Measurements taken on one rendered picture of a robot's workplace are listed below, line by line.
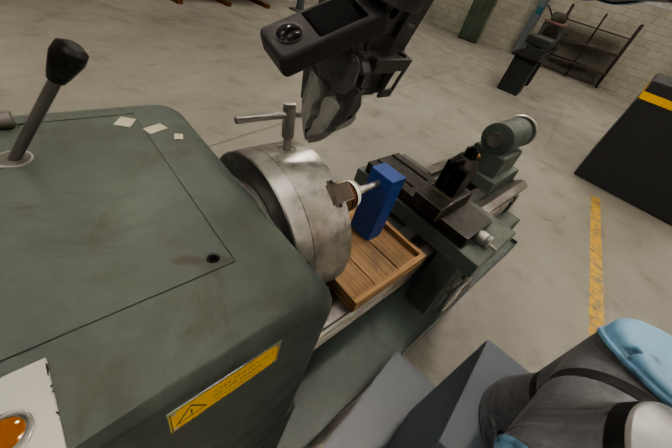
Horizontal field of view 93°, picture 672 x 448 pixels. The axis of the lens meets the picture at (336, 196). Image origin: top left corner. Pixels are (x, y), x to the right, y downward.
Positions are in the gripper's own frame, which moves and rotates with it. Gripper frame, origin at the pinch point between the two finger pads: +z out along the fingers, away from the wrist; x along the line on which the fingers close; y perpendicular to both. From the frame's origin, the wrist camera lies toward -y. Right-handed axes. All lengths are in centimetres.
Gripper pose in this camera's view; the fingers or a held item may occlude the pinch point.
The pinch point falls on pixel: (306, 134)
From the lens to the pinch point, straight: 43.5
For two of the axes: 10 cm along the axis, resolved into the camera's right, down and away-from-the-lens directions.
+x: -5.5, -7.7, 3.2
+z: -4.0, 5.8, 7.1
